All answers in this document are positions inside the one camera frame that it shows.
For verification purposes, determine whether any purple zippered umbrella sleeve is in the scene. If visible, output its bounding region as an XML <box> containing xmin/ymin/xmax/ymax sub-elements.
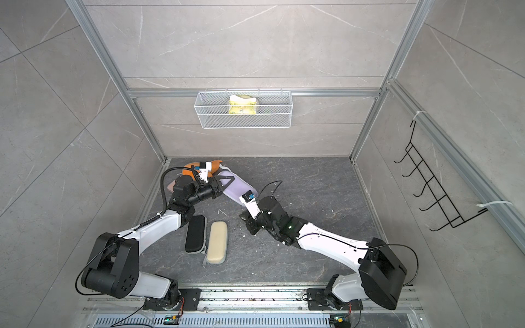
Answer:
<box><xmin>215</xmin><ymin>165</ymin><xmax>258</xmax><ymax>206</ymax></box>

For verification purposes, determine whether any white zippered umbrella sleeve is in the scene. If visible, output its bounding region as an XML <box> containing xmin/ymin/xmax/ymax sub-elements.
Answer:
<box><xmin>205</xmin><ymin>221</ymin><xmax>228</xmax><ymax>265</ymax></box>

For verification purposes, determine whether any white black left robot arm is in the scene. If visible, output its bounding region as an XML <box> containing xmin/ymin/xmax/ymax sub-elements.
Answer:
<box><xmin>77</xmin><ymin>174</ymin><xmax>237</xmax><ymax>302</ymax></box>

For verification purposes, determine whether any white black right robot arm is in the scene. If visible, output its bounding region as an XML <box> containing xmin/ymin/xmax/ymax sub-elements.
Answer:
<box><xmin>239</xmin><ymin>192</ymin><xmax>407</xmax><ymax>310</ymax></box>

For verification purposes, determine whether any pink hard case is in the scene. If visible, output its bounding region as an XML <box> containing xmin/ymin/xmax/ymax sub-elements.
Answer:
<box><xmin>167</xmin><ymin>180</ymin><xmax>176</xmax><ymax>193</ymax></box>

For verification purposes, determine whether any orange plush whale toy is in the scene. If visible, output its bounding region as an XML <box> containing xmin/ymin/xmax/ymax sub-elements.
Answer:
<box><xmin>185</xmin><ymin>160</ymin><xmax>222</xmax><ymax>178</ymax></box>

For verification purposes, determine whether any yellow packet in basket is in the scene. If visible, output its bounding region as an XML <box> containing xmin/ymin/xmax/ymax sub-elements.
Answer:
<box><xmin>228</xmin><ymin>95</ymin><xmax>258</xmax><ymax>115</ymax></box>

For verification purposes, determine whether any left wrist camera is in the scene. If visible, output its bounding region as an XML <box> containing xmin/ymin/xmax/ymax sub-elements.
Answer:
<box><xmin>191</xmin><ymin>162</ymin><xmax>213</xmax><ymax>183</ymax></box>

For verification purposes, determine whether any white wire wall basket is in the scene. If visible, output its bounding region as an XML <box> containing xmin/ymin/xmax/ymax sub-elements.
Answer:
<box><xmin>194</xmin><ymin>91</ymin><xmax>293</xmax><ymax>129</ymax></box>

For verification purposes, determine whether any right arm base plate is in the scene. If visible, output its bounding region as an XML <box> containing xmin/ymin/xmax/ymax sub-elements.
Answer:
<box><xmin>303</xmin><ymin>288</ymin><xmax>364</xmax><ymax>311</ymax></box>

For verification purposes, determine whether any aluminium mounting rail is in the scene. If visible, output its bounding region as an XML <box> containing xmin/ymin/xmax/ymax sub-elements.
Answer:
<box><xmin>75</xmin><ymin>284</ymin><xmax>429</xmax><ymax>327</ymax></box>

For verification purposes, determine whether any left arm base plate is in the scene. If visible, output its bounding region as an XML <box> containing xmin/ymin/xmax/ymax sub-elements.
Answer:
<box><xmin>143</xmin><ymin>288</ymin><xmax>202</xmax><ymax>311</ymax></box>

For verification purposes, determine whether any black wire hook rack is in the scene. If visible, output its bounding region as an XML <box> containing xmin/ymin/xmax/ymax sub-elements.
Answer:
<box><xmin>394</xmin><ymin>121</ymin><xmax>488</xmax><ymax>232</ymax></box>

